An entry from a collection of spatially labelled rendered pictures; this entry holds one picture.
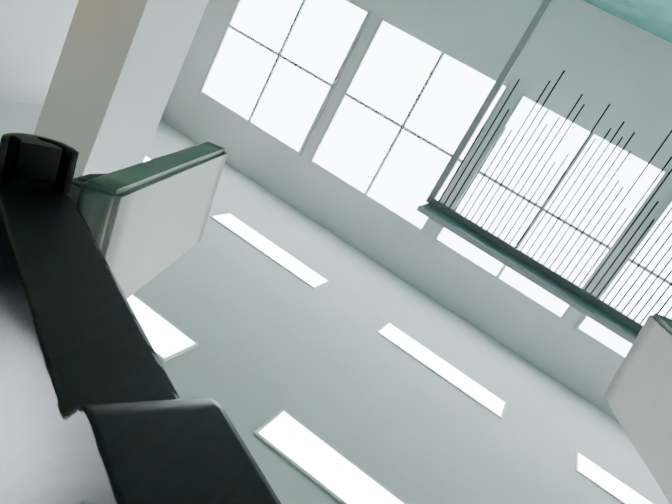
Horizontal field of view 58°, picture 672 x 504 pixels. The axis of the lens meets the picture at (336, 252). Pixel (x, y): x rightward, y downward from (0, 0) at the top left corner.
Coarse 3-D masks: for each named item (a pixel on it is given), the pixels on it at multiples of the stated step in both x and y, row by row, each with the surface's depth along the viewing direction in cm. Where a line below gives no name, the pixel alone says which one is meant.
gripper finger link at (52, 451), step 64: (0, 192) 10; (64, 192) 11; (0, 256) 9; (64, 256) 8; (0, 320) 8; (64, 320) 7; (128, 320) 7; (0, 384) 8; (64, 384) 6; (128, 384) 6; (0, 448) 8; (64, 448) 5; (128, 448) 5; (192, 448) 5
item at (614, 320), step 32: (544, 0) 331; (512, 64) 342; (544, 128) 342; (480, 192) 360; (576, 192) 340; (448, 224) 346; (640, 224) 331; (512, 256) 353; (608, 256) 339; (544, 288) 331; (576, 288) 346; (640, 288) 335; (608, 320) 326
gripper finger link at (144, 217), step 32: (160, 160) 14; (192, 160) 15; (224, 160) 17; (96, 192) 11; (128, 192) 11; (160, 192) 13; (192, 192) 15; (96, 224) 11; (128, 224) 12; (160, 224) 14; (192, 224) 16; (128, 256) 12; (160, 256) 15; (128, 288) 13
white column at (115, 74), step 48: (96, 0) 343; (144, 0) 331; (192, 0) 359; (96, 48) 347; (144, 48) 348; (48, 96) 366; (96, 96) 352; (144, 96) 371; (96, 144) 360; (144, 144) 398
